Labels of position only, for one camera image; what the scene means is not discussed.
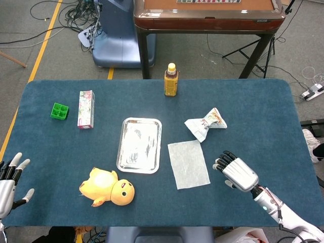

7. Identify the brown mahjong table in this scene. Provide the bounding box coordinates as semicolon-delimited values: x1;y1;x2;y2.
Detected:
133;0;287;79

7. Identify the tangled black cable bundle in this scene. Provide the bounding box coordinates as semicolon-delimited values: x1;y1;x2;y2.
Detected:
30;0;102;33

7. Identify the thin wooden stick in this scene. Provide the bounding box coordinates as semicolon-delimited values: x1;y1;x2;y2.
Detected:
0;50;28;68

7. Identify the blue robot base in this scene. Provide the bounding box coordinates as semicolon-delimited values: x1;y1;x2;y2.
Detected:
92;0;157;68

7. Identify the coiled white cable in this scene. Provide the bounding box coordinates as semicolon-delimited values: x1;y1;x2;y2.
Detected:
302;66;324;85

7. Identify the grey robot torso base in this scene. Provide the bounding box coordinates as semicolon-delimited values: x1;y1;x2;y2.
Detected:
105;226;215;243

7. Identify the yellow plush duck toy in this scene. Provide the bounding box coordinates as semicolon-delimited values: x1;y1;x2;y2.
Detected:
78;167;136;208

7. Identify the white paper sheet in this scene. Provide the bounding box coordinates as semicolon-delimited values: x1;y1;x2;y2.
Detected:
167;140;211;190

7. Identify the yellow tea bottle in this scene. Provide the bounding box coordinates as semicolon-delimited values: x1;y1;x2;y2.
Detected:
164;62;179;97

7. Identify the blue felt table cloth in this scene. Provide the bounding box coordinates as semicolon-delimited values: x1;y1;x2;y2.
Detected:
0;78;321;227

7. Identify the floral pink carton box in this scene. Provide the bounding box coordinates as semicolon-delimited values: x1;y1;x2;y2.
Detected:
77;90;96;130

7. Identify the silver metal tray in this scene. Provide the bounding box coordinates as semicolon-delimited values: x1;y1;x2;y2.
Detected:
116;117;163;174

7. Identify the white shoe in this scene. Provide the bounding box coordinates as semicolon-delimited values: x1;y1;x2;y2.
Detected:
302;128;324;164

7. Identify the crumpled white snack bag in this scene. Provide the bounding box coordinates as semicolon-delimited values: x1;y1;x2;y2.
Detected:
184;107;228;143

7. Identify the white power strip with switches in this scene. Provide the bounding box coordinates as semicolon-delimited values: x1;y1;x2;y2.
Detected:
300;83;324;101

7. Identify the white power strip with plugs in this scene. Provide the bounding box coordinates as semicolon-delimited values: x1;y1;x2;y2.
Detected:
77;27;96;49

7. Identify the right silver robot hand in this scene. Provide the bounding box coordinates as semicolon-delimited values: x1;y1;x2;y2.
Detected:
212;150;259;193

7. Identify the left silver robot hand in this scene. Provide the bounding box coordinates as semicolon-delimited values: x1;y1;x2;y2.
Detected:
0;152;35;220

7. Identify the green plastic grid box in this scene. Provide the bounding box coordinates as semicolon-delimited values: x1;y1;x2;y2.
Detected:
50;102;69;120

